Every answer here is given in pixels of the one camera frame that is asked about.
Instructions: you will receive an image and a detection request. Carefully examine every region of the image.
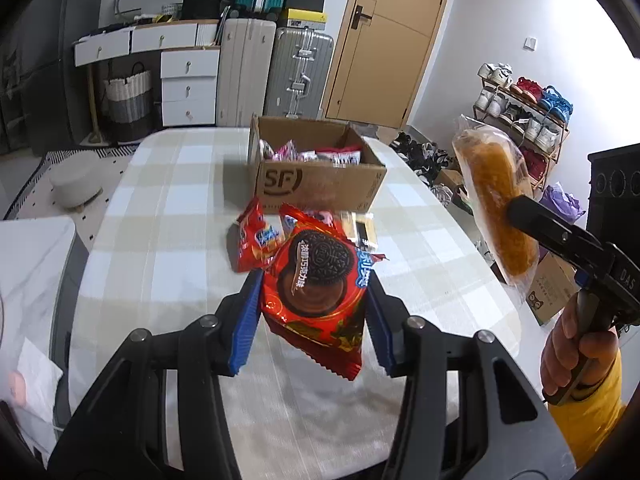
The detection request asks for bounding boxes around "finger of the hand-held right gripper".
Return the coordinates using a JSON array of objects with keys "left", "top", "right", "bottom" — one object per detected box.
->
[{"left": 507, "top": 195, "right": 616, "bottom": 282}]

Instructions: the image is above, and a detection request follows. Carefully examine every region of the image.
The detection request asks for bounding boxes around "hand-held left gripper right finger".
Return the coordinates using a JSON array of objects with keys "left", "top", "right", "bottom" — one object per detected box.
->
[{"left": 365, "top": 280, "right": 576, "bottom": 480}]

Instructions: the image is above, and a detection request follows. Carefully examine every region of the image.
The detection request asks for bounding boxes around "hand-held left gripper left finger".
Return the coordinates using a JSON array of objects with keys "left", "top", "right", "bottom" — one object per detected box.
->
[{"left": 47, "top": 270, "right": 264, "bottom": 480}]

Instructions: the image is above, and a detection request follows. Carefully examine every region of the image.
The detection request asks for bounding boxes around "red cookie packet brown cream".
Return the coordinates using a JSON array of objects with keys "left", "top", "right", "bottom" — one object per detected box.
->
[{"left": 260, "top": 205, "right": 390, "bottom": 382}]

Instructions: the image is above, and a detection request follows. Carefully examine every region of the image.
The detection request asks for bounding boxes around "bread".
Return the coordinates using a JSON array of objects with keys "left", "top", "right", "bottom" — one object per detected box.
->
[{"left": 452, "top": 115, "right": 541, "bottom": 306}]

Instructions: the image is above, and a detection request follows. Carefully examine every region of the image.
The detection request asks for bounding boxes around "red cookie packet pink cream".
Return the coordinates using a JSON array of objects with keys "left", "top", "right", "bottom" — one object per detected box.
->
[{"left": 227, "top": 197, "right": 282, "bottom": 274}]

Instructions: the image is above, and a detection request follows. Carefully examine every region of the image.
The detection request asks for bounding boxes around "clear cracker packet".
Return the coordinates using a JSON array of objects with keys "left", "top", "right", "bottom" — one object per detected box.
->
[{"left": 345, "top": 212, "right": 379, "bottom": 252}]

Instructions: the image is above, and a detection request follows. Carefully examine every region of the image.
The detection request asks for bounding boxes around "brown cardboard box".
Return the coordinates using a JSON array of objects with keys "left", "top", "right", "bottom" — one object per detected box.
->
[{"left": 247, "top": 114, "right": 388, "bottom": 213}]

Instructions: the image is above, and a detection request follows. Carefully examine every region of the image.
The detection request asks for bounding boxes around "noodle stick snack packet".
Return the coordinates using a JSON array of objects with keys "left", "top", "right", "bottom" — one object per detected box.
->
[{"left": 316, "top": 145, "right": 363, "bottom": 166}]

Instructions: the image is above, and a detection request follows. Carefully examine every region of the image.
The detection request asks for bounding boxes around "person's right forearm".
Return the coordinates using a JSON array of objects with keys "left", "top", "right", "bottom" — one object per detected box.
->
[{"left": 547, "top": 350, "right": 627, "bottom": 467}]

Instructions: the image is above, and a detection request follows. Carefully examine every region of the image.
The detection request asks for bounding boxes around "person's right hand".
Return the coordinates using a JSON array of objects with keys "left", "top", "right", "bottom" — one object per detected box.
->
[{"left": 540, "top": 290, "right": 622, "bottom": 397}]

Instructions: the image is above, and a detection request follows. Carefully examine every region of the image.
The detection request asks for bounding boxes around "purple plastic bag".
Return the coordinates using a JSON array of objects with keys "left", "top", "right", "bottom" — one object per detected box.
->
[{"left": 542, "top": 182, "right": 587, "bottom": 222}]

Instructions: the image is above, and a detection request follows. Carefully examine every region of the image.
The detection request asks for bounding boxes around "printed cardboard box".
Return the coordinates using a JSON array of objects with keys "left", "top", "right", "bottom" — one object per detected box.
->
[{"left": 527, "top": 252, "right": 577, "bottom": 327}]

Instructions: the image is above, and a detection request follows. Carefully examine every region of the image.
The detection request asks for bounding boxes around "wooden shoe rack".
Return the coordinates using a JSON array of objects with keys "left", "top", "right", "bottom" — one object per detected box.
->
[{"left": 472, "top": 62, "right": 573, "bottom": 192}]

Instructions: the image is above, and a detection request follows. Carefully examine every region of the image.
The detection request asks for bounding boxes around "small plain cardboard box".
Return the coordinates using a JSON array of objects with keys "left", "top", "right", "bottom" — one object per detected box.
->
[{"left": 437, "top": 167, "right": 469, "bottom": 197}]

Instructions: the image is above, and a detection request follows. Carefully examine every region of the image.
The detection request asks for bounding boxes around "shoe rack with shoes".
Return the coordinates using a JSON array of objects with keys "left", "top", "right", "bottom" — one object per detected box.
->
[{"left": 474, "top": 62, "right": 575, "bottom": 181}]

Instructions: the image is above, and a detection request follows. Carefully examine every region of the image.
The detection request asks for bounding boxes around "pile of sneakers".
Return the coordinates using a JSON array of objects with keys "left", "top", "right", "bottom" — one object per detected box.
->
[{"left": 390, "top": 130, "right": 482, "bottom": 211}]

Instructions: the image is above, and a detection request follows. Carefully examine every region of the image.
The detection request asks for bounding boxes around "white paper sheet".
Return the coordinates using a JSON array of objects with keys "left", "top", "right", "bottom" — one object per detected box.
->
[{"left": 17, "top": 337, "right": 64, "bottom": 427}]

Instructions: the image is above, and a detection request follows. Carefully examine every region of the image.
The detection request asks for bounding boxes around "white marble side table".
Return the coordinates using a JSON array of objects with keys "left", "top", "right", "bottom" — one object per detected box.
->
[{"left": 0, "top": 217, "right": 92, "bottom": 461}]

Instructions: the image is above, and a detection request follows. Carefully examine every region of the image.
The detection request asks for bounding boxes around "white round stool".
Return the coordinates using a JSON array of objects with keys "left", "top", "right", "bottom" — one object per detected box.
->
[{"left": 50, "top": 152, "right": 104, "bottom": 210}]

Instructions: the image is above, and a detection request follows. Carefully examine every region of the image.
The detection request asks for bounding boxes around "wooden door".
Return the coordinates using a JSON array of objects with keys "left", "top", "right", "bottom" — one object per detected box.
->
[{"left": 320, "top": 0, "right": 458, "bottom": 128}]

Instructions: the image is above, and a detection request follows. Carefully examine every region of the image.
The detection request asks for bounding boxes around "white drawer cabinet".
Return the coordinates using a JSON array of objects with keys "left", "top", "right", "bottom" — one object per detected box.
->
[{"left": 161, "top": 49, "right": 221, "bottom": 127}]

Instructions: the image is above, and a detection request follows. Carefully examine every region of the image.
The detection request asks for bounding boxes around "white grey woven basket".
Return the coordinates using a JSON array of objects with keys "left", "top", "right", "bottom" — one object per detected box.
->
[{"left": 103, "top": 62, "right": 154, "bottom": 142}]

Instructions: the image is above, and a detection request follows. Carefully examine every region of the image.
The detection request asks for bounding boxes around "cream suitcase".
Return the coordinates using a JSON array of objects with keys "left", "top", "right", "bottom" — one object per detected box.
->
[{"left": 216, "top": 17, "right": 277, "bottom": 128}]

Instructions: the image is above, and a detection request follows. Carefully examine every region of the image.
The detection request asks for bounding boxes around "black white patterned rug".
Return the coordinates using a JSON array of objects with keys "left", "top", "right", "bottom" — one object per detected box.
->
[{"left": 0, "top": 145, "right": 144, "bottom": 221}]

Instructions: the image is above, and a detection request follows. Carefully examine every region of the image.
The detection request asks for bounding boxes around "silver suitcase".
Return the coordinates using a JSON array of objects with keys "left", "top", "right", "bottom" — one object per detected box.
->
[{"left": 263, "top": 27, "right": 335, "bottom": 120}]

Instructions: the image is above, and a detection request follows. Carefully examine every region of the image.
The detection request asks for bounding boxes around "white desk with drawers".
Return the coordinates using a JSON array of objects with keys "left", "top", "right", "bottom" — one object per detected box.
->
[{"left": 74, "top": 20, "right": 223, "bottom": 146}]

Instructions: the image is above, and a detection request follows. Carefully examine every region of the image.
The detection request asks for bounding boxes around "yellow and black shoe box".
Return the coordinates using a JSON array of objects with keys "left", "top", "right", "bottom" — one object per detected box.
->
[{"left": 280, "top": 7, "right": 329, "bottom": 31}]

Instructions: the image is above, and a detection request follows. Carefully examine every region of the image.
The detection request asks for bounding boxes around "black storage bin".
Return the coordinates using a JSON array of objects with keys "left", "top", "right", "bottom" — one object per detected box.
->
[{"left": 180, "top": 0, "right": 226, "bottom": 21}]

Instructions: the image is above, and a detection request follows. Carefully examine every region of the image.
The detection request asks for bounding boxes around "dark glass cabinet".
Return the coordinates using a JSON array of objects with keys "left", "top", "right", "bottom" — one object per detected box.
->
[{"left": 0, "top": 10, "right": 66, "bottom": 156}]

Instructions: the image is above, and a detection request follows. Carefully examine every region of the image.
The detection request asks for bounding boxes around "dark door handle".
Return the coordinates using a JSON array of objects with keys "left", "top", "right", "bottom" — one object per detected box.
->
[{"left": 350, "top": 5, "right": 376, "bottom": 31}]

